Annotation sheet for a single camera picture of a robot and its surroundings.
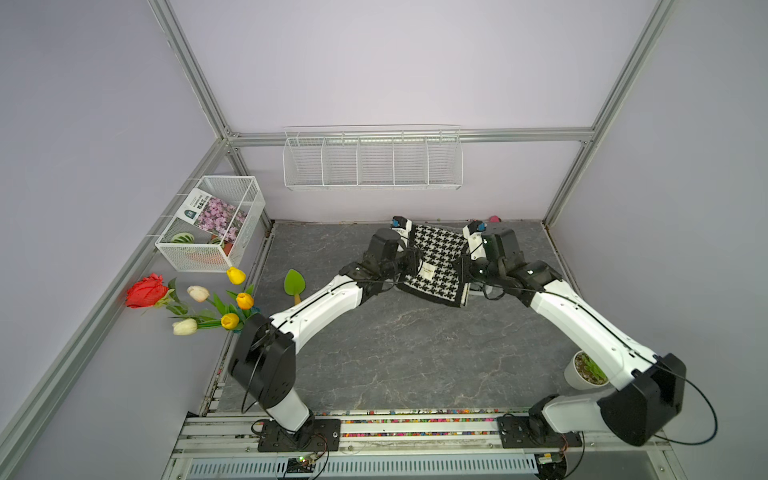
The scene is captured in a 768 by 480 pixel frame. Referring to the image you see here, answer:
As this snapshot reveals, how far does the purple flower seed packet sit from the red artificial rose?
0.17 m

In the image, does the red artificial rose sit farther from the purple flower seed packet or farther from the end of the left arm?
the end of the left arm

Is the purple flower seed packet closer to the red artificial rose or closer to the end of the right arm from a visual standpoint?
the red artificial rose

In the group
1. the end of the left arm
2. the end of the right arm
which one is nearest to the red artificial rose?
the end of the left arm

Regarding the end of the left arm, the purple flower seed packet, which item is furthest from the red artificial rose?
the end of the left arm

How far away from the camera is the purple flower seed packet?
0.73 m

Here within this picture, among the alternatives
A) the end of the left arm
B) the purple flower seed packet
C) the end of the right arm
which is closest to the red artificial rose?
the purple flower seed packet

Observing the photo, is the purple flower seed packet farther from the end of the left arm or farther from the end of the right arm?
the end of the right arm

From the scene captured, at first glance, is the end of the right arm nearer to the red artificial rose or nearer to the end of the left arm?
the end of the left arm

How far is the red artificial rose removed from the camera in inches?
23.2

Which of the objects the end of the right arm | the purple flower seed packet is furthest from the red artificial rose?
the end of the right arm
